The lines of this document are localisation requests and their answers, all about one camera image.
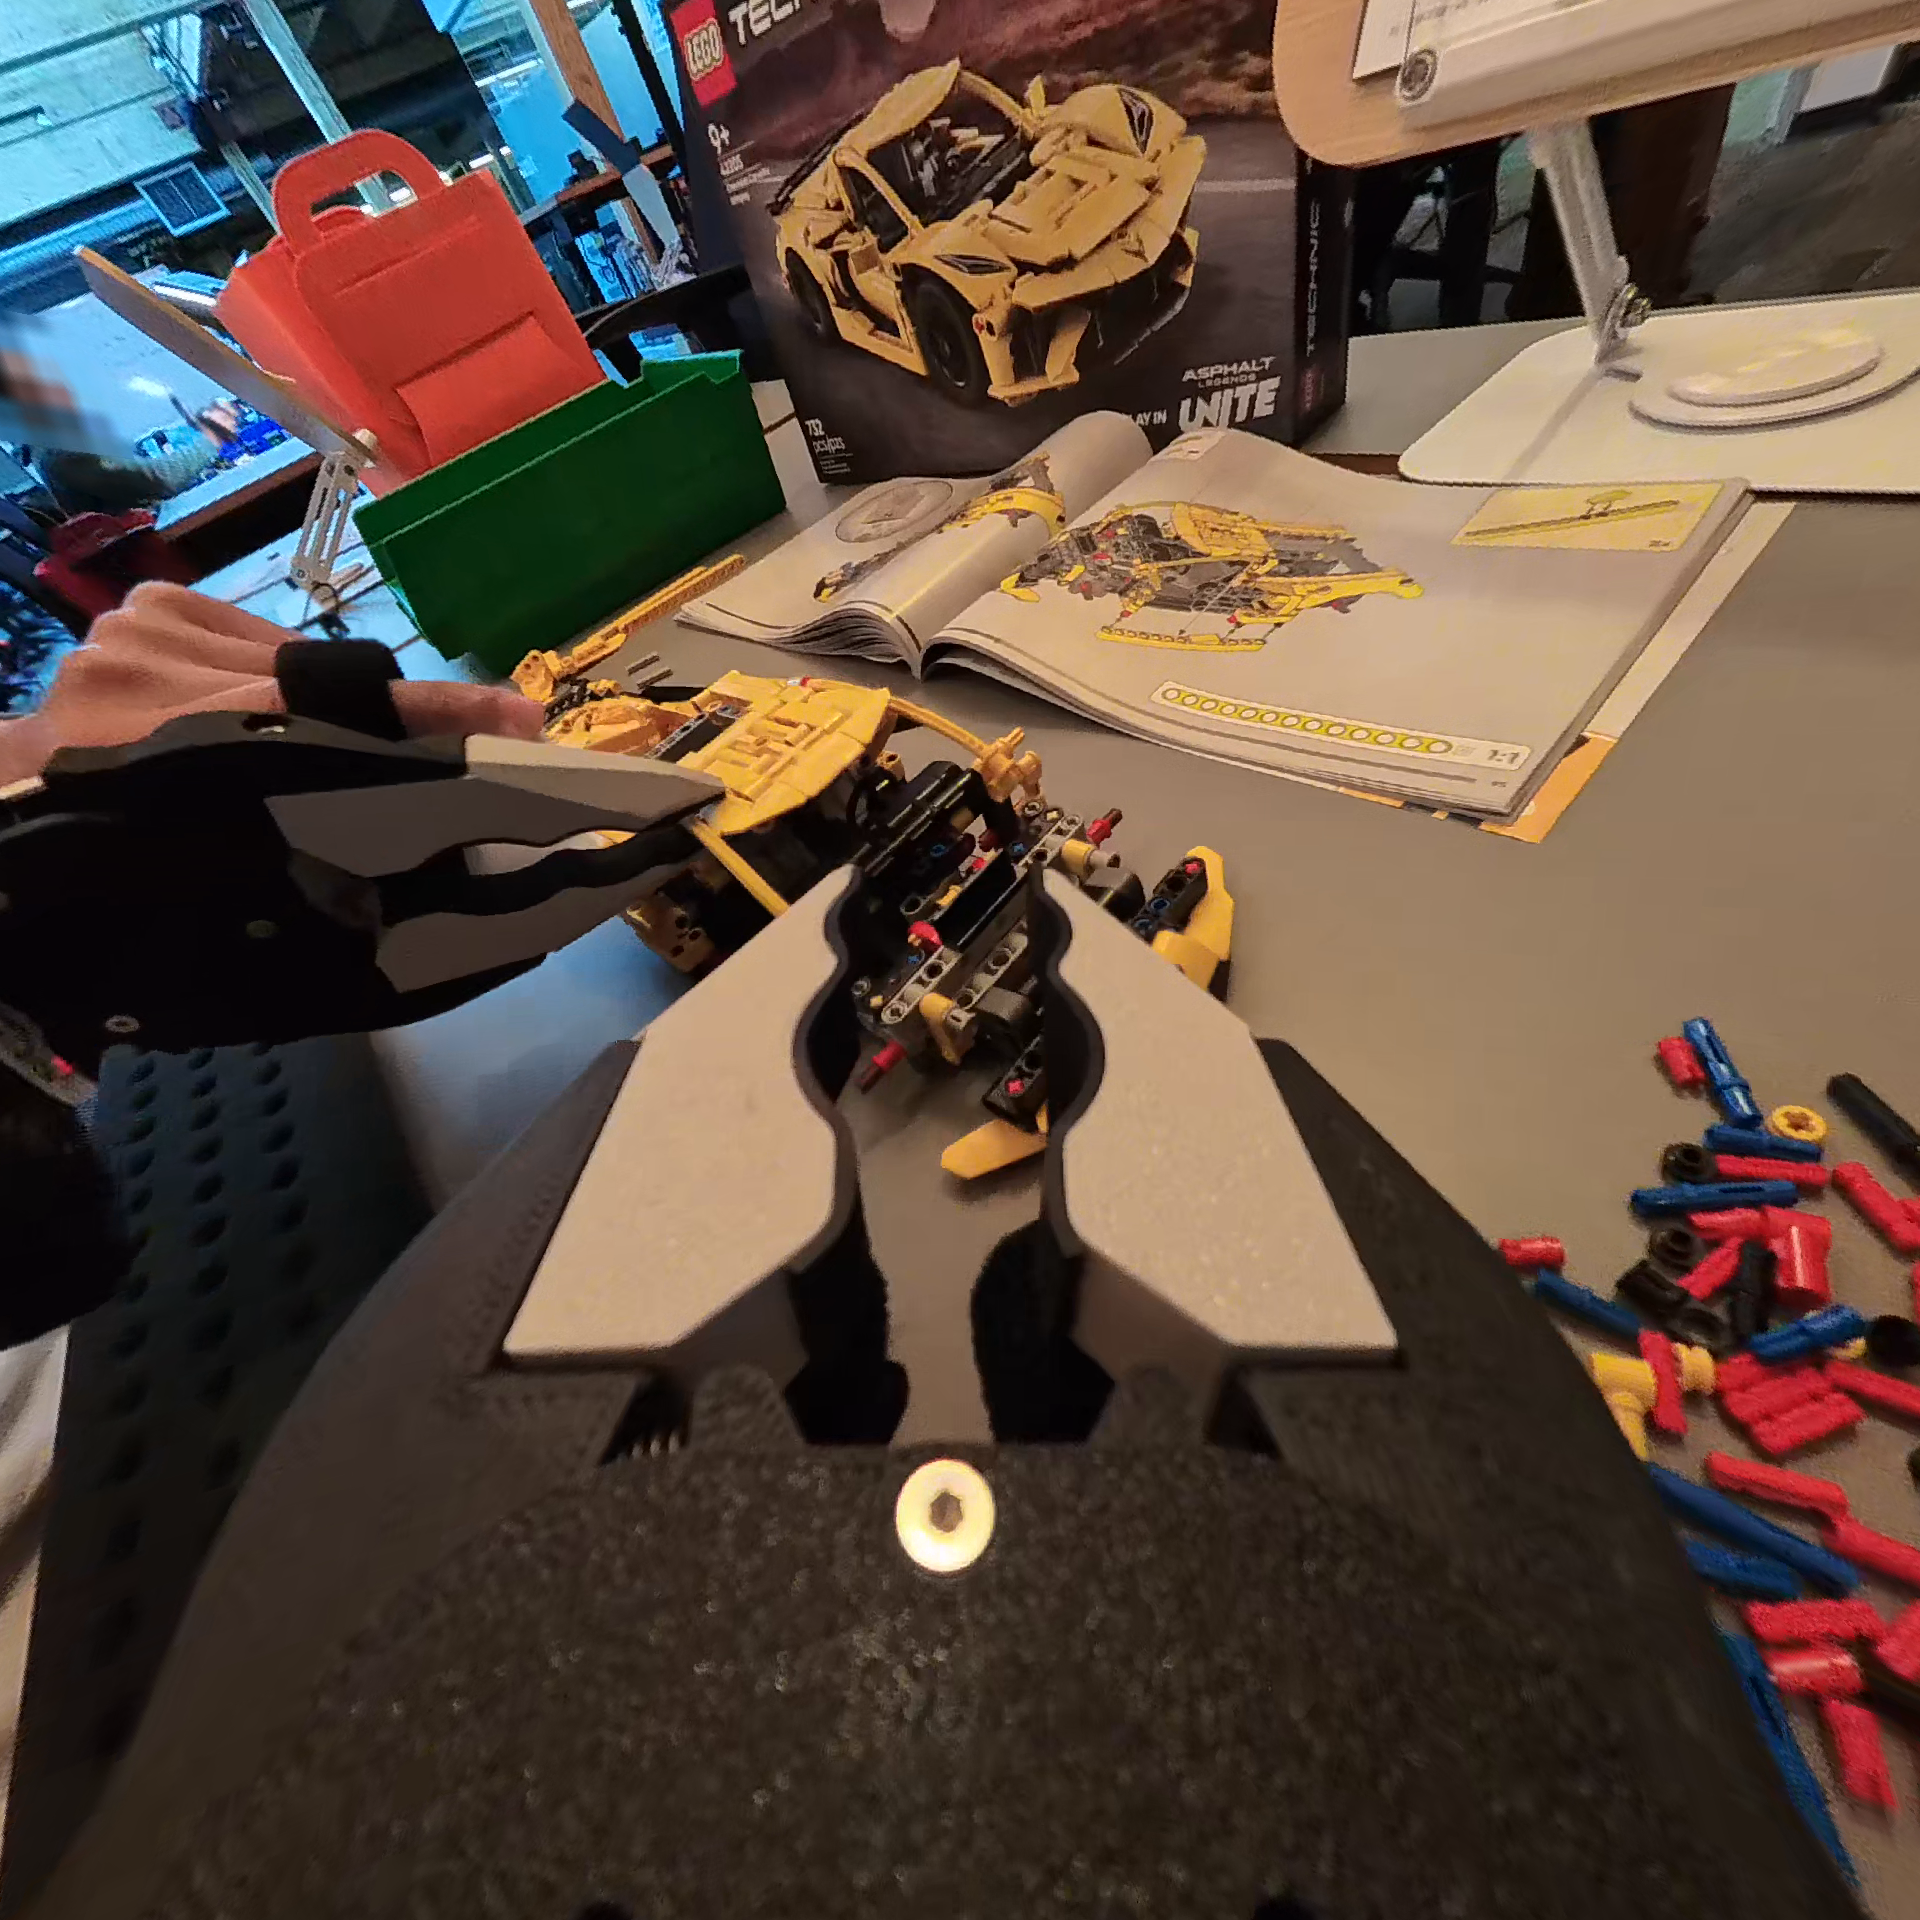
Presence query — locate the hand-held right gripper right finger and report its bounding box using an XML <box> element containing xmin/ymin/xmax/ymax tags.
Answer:
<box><xmin>1034</xmin><ymin>867</ymin><xmax>1402</xmax><ymax>1427</ymax></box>

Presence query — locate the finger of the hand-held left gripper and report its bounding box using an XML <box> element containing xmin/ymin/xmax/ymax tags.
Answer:
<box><xmin>373</xmin><ymin>832</ymin><xmax>710</xmax><ymax>995</ymax></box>
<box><xmin>270</xmin><ymin>736</ymin><xmax>728</xmax><ymax>905</ymax></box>

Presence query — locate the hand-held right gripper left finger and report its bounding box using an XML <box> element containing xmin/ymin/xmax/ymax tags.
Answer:
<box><xmin>498</xmin><ymin>862</ymin><xmax>874</xmax><ymax>1434</ymax></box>

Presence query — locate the long yellow brick beam assembly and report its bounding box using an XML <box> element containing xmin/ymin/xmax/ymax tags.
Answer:
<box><xmin>510</xmin><ymin>552</ymin><xmax>748</xmax><ymax>700</ymax></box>

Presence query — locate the yellow black brick car model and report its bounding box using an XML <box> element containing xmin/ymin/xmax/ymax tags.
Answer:
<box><xmin>510</xmin><ymin>667</ymin><xmax>1238</xmax><ymax>1187</ymax></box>

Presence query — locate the grey desk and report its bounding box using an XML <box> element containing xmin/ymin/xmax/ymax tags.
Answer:
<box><xmin>194</xmin><ymin>323</ymin><xmax>1920</xmax><ymax>1652</ymax></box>

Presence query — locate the person's left hand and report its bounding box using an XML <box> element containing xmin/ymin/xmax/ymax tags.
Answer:
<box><xmin>0</xmin><ymin>583</ymin><xmax>543</xmax><ymax>784</ymax></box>

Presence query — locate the green storage bin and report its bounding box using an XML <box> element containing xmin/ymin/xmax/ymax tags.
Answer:
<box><xmin>352</xmin><ymin>351</ymin><xmax>788</xmax><ymax>682</ymax></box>

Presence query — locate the orange bag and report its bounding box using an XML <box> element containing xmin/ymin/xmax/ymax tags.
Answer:
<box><xmin>215</xmin><ymin>129</ymin><xmax>607</xmax><ymax>497</ymax></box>

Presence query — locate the pile of small brick pins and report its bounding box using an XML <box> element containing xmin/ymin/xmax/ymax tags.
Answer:
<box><xmin>1500</xmin><ymin>1018</ymin><xmax>1920</xmax><ymax>1878</ymax></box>

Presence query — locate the light grey garment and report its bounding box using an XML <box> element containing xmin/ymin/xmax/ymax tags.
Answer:
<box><xmin>0</xmin><ymin>1320</ymin><xmax>69</xmax><ymax>1666</ymax></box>

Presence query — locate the open instruction booklet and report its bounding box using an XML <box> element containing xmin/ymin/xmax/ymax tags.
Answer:
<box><xmin>674</xmin><ymin>407</ymin><xmax>1794</xmax><ymax>846</ymax></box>

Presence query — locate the black toy car box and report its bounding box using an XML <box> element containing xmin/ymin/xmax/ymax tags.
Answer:
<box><xmin>661</xmin><ymin>0</ymin><xmax>1359</xmax><ymax>486</ymax></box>

